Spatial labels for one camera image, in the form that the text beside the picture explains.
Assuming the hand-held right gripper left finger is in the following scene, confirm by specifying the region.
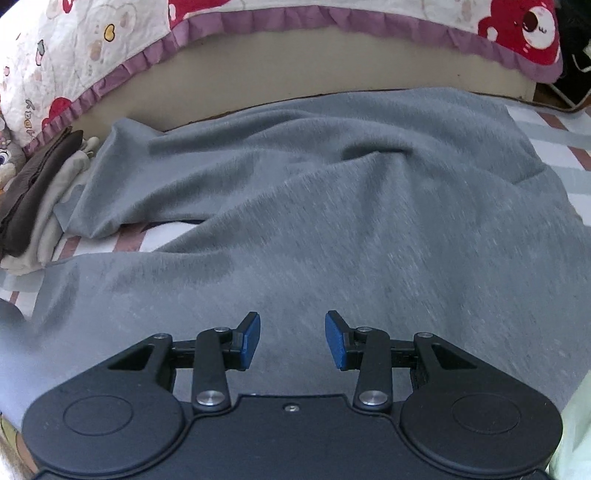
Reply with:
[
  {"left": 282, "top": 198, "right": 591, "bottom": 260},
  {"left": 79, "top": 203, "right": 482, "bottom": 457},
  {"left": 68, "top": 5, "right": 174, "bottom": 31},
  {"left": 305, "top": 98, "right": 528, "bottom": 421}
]
[{"left": 107, "top": 311, "right": 262, "bottom": 413}]

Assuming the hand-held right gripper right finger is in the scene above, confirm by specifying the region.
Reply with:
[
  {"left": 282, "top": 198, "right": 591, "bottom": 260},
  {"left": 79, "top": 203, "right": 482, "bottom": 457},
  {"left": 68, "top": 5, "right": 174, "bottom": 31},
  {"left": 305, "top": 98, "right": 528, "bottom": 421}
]
[{"left": 325, "top": 310, "right": 477, "bottom": 413}]

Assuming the grey garment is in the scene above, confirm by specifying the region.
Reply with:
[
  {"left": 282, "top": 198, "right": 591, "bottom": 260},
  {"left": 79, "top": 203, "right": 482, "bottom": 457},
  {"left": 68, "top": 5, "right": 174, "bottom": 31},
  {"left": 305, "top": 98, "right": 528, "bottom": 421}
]
[{"left": 0, "top": 87, "right": 585, "bottom": 418}]

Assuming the light green cloth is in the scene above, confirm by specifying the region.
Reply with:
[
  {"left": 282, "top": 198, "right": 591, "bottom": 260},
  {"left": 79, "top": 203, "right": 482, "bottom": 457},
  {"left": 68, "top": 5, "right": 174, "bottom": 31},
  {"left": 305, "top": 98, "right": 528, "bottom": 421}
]
[{"left": 549, "top": 373, "right": 591, "bottom": 480}]

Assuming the brown folded garment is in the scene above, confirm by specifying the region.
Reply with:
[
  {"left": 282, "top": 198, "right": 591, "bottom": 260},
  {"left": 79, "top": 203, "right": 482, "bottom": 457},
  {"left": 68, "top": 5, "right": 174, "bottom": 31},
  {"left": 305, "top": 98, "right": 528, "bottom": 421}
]
[{"left": 0, "top": 128, "right": 85, "bottom": 258}]

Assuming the beige mattress side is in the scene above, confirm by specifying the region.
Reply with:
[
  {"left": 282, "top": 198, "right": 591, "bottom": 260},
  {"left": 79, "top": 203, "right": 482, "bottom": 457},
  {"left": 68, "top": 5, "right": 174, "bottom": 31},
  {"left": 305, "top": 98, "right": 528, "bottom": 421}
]
[{"left": 76, "top": 33, "right": 540, "bottom": 136}]

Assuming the black bag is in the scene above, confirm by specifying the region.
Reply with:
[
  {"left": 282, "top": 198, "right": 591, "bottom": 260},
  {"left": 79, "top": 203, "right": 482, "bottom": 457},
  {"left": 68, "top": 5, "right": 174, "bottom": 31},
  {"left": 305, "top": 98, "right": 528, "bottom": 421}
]
[{"left": 549, "top": 0, "right": 591, "bottom": 110}]

